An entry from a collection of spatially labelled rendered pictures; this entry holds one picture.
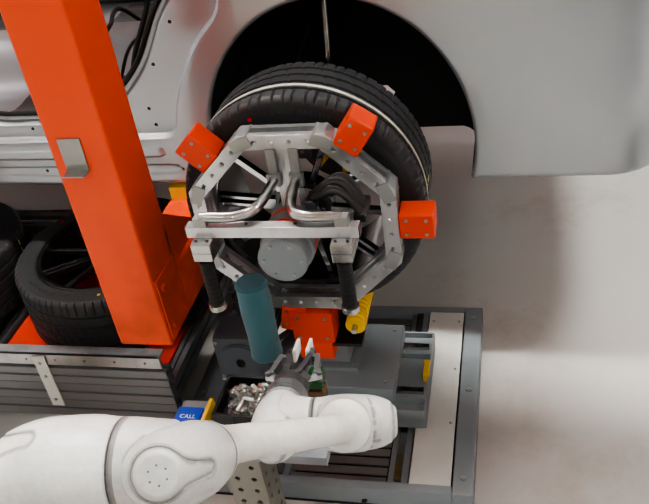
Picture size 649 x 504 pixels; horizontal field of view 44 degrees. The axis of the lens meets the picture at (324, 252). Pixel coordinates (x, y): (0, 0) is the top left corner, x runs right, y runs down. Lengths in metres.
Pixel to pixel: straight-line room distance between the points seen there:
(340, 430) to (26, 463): 0.57
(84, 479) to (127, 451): 0.07
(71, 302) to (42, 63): 0.95
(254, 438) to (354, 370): 1.26
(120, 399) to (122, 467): 1.65
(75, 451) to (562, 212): 2.83
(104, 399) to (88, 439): 1.63
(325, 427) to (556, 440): 1.32
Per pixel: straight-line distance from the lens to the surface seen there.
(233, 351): 2.51
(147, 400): 2.68
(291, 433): 1.39
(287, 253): 1.97
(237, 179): 2.39
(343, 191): 1.87
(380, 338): 2.67
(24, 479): 1.16
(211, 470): 1.10
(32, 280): 2.86
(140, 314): 2.30
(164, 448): 1.05
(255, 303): 2.12
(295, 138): 1.96
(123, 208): 2.09
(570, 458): 2.62
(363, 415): 1.56
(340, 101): 2.02
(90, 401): 2.78
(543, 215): 3.62
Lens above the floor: 1.99
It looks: 35 degrees down
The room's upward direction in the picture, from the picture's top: 9 degrees counter-clockwise
